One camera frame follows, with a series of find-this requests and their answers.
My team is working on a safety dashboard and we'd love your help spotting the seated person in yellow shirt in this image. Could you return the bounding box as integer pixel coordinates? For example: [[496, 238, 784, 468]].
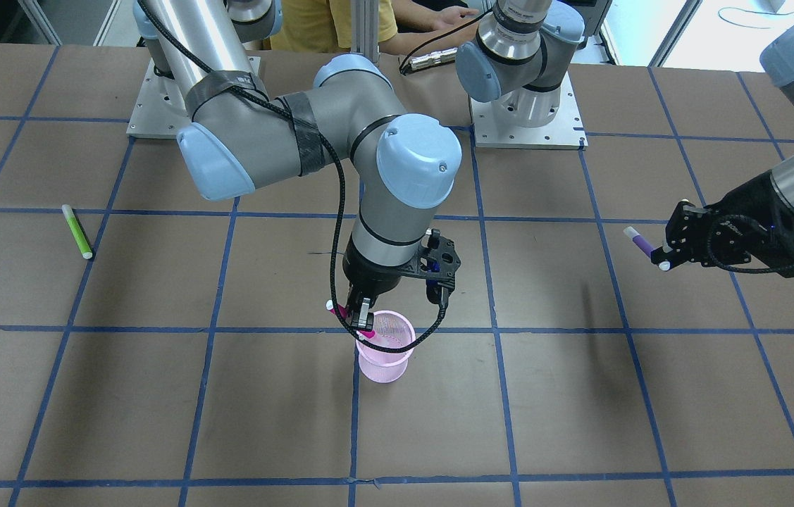
[[270, 0, 482, 56]]

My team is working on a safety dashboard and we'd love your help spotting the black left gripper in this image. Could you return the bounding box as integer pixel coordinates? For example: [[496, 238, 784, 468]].
[[650, 171, 794, 278]]

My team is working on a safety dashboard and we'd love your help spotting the aluminium frame post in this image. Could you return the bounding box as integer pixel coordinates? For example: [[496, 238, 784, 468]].
[[349, 0, 380, 66]]

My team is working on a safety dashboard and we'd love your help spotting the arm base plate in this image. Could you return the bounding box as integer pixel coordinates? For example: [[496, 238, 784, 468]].
[[127, 55, 261, 139], [469, 73, 589, 150]]

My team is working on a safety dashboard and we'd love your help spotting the green highlighter pen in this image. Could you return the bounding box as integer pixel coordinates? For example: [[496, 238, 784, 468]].
[[61, 204, 94, 261]]

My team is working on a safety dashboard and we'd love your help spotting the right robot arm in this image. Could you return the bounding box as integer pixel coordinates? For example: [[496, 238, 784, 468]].
[[137, 1, 462, 331]]

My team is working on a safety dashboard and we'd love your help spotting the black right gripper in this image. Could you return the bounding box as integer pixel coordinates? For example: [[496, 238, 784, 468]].
[[343, 237, 409, 333]]

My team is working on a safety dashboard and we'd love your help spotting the pink mesh cup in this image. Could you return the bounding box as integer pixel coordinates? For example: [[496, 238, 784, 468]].
[[356, 311, 416, 384]]

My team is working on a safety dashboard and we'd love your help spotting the pink highlighter pen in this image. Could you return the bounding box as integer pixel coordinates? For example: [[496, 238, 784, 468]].
[[325, 299, 376, 339]]

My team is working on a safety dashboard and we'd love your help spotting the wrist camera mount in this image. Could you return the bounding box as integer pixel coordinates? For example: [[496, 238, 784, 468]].
[[397, 228, 461, 308]]

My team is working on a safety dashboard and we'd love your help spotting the purple highlighter pen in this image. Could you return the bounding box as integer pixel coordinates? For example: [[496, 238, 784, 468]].
[[624, 227, 671, 272]]

